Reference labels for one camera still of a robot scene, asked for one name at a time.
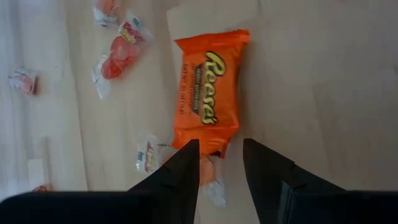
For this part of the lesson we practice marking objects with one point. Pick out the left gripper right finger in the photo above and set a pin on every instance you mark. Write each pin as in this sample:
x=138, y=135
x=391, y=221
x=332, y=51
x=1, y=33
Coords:
x=311, y=207

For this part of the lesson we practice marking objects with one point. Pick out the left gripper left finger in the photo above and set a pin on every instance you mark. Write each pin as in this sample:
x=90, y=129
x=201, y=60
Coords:
x=140, y=207

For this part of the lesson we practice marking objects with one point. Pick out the orange candy clear wrapper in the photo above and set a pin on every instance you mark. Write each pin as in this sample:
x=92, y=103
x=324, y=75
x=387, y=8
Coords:
x=105, y=11
x=207, y=171
x=23, y=81

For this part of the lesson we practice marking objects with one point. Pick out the orange Reese's candy pack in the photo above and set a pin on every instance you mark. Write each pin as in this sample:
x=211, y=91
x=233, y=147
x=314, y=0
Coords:
x=211, y=93

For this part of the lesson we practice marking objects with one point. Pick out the red candy wrapper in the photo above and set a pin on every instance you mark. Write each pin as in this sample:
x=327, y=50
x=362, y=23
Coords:
x=121, y=56

